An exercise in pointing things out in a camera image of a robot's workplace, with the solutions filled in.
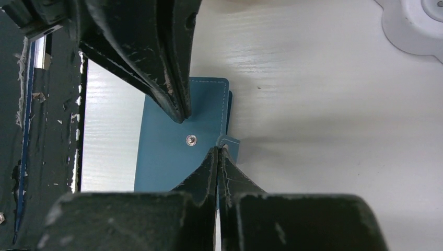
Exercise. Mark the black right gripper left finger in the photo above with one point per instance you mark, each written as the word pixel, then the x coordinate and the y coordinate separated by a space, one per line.
pixel 180 219

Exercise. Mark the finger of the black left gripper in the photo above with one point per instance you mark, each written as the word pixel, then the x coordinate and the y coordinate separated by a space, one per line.
pixel 176 24
pixel 122 37

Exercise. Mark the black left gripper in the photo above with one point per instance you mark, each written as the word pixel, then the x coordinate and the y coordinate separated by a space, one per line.
pixel 36 18

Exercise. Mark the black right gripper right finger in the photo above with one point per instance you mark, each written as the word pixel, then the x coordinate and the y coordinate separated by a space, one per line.
pixel 252 219

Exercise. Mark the white clothes rack stand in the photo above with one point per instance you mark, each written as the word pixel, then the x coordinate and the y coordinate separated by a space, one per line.
pixel 414 27

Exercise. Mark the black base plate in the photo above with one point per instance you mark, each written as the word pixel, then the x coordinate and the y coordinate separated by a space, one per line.
pixel 42 121

